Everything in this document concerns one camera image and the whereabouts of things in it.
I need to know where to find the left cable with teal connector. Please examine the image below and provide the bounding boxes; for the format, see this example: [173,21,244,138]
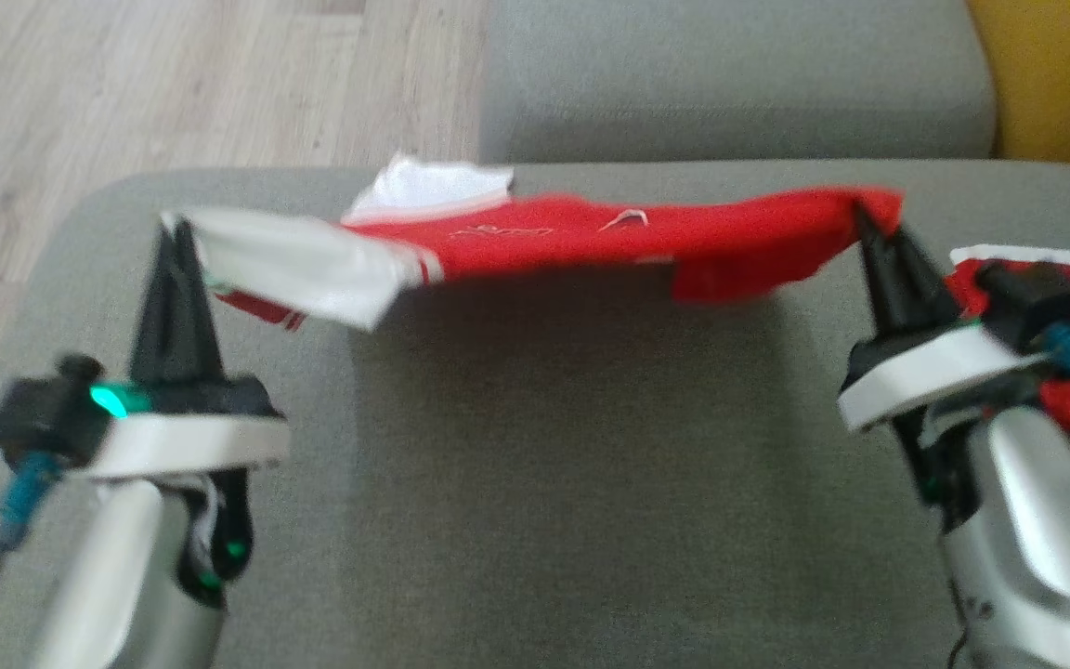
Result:
[0,451,62,669]

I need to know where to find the red shirt with white sleeves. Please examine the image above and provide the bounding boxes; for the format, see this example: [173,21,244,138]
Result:
[161,153,905,333]

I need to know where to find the grey sofa section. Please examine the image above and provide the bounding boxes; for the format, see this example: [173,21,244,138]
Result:
[479,0,998,166]

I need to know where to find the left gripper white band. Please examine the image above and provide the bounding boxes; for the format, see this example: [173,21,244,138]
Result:
[94,218,290,479]

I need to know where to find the grey sofa seat cushion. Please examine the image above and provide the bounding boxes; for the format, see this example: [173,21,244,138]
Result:
[0,160,1070,669]

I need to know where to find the yellow cushion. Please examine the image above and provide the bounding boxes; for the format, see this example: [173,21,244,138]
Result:
[965,0,1070,170]

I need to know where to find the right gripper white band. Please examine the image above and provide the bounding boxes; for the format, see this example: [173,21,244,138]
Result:
[837,206,1051,433]

